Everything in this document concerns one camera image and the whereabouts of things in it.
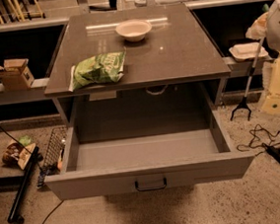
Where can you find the green jalapeno chip bag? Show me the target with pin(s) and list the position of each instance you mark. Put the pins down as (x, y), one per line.
(99, 69)

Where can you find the open grey top drawer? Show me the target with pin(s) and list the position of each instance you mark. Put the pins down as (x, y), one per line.
(136, 136)

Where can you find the grey cabinet with stone top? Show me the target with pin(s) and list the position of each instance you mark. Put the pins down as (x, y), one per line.
(175, 51)

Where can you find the brown snack bag on floor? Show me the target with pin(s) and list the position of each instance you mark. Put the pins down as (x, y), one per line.
(18, 153)

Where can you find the crumpled plastic bag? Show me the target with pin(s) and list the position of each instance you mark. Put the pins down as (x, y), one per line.
(258, 29)

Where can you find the white paper bowl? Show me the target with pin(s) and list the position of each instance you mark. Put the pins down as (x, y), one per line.
(133, 30)

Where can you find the reacher grabber tool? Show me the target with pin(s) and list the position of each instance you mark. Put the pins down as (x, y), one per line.
(243, 103)

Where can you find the white takeout clamshell container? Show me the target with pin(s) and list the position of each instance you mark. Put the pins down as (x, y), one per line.
(247, 51)

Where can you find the open cardboard box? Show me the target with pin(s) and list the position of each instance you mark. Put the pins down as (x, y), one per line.
(15, 74)

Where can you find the black pole on floor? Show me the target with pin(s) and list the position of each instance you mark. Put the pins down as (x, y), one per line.
(14, 215)

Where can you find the black drawer handle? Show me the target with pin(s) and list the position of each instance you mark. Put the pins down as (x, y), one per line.
(151, 186)

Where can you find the wire mesh basket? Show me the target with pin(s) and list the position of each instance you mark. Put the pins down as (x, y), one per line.
(52, 162)

